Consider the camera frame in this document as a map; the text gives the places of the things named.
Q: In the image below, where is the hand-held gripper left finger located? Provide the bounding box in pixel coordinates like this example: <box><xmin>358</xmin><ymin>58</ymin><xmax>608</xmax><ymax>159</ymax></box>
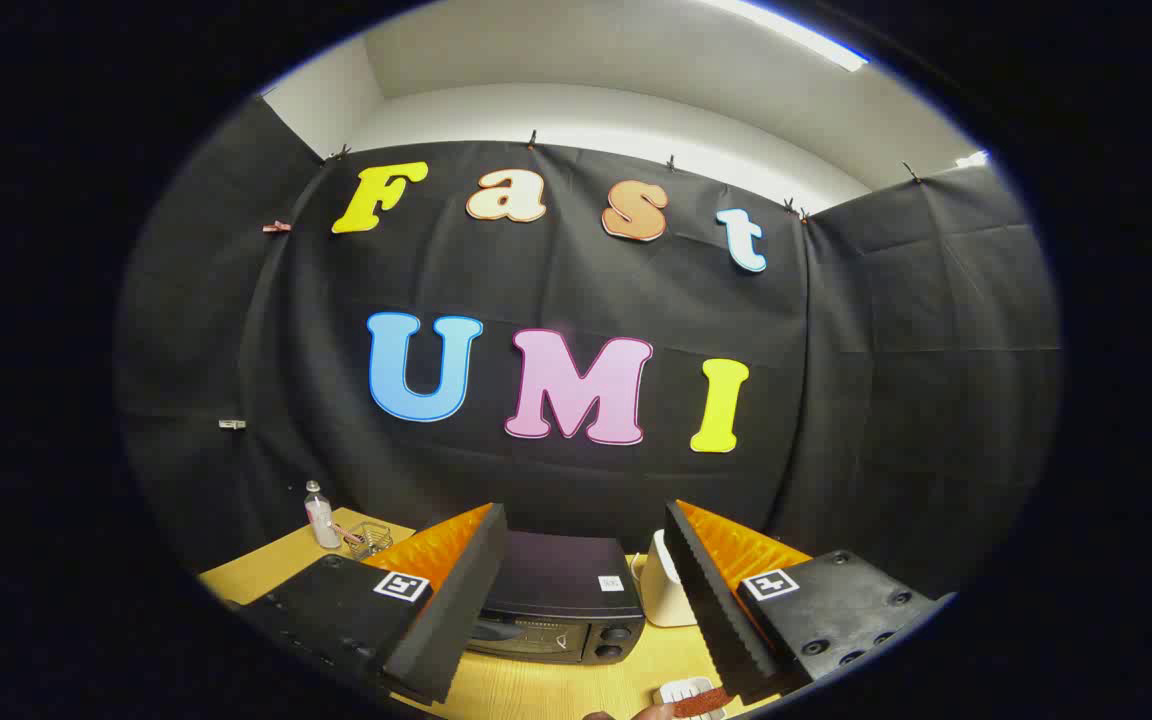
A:
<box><xmin>236</xmin><ymin>503</ymin><xmax>509</xmax><ymax>706</ymax></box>

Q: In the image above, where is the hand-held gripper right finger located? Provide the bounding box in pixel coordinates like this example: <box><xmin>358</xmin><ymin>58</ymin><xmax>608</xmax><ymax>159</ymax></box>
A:
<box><xmin>663</xmin><ymin>500</ymin><xmax>957</xmax><ymax>706</ymax></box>

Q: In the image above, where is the black toaster oven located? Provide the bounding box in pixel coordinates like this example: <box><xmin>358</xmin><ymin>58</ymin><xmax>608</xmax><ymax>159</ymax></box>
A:
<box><xmin>466</xmin><ymin>530</ymin><xmax>647</xmax><ymax>666</ymax></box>

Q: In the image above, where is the reddish-brown meat strip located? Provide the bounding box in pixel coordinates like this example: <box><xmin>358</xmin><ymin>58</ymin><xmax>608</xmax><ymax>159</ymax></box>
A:
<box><xmin>673</xmin><ymin>686</ymin><xmax>732</xmax><ymax>719</ymax></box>

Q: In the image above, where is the white bread toaster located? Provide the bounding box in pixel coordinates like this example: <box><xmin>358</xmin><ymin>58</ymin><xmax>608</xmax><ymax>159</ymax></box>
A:
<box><xmin>631</xmin><ymin>530</ymin><xmax>699</xmax><ymax>628</ymax></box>

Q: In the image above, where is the small white dish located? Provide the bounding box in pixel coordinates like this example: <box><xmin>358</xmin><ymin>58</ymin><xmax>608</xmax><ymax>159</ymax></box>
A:
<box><xmin>654</xmin><ymin>677</ymin><xmax>727</xmax><ymax>720</ymax></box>

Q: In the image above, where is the clear plastic bottle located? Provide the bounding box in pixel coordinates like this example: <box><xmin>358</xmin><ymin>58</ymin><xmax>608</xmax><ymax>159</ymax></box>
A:
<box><xmin>304</xmin><ymin>480</ymin><xmax>342</xmax><ymax>550</ymax></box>

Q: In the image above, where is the black backdrop cloth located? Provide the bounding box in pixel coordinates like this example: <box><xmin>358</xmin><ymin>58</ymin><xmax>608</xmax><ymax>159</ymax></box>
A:
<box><xmin>116</xmin><ymin>95</ymin><xmax>1062</xmax><ymax>601</ymax></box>

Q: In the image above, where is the ceiling light strip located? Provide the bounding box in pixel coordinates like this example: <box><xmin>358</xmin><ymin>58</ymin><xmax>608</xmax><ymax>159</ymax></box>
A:
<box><xmin>706</xmin><ymin>0</ymin><xmax>869</xmax><ymax>73</ymax></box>

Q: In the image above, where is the small wire basket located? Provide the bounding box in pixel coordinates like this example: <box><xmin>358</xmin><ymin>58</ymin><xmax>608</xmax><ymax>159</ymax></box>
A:
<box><xmin>346</xmin><ymin>521</ymin><xmax>394</xmax><ymax>560</ymax></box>

